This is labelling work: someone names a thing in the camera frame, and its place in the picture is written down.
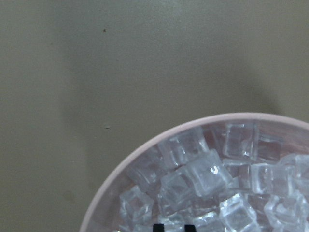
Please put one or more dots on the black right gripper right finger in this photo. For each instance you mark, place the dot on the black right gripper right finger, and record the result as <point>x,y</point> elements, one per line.
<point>189,228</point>

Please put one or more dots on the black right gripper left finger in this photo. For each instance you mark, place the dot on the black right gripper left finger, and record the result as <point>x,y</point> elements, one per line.
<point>159,227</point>

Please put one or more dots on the pile of clear ice cubes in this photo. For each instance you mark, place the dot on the pile of clear ice cubes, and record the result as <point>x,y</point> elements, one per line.
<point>217,183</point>

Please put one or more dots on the pink bowl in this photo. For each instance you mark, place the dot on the pink bowl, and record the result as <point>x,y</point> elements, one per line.
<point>135,159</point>

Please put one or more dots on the brown paper table cover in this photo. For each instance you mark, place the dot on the brown paper table cover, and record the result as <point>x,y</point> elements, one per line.
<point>83,83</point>

